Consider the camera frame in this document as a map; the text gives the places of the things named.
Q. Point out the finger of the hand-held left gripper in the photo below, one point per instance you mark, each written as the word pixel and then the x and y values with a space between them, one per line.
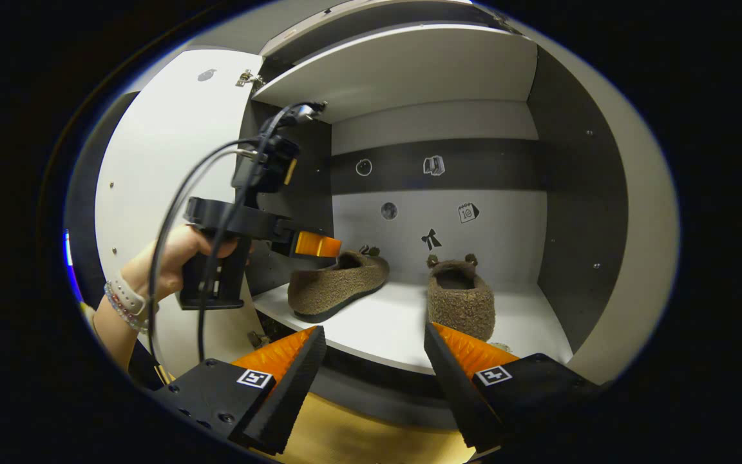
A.
pixel 316 245

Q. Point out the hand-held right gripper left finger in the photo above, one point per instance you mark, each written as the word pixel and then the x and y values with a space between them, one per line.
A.
pixel 290 399

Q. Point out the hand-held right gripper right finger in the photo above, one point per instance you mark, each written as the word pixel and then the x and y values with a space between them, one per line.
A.
pixel 458 399

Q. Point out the brown fuzzy shoe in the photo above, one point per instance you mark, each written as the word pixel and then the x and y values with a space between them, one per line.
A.
pixel 461 303
pixel 332 290

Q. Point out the grey white shoe cabinet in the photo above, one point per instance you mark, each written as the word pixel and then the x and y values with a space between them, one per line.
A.
pixel 384 322

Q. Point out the white cabinet door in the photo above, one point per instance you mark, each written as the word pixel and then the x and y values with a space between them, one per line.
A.
pixel 152 161
pixel 651 225

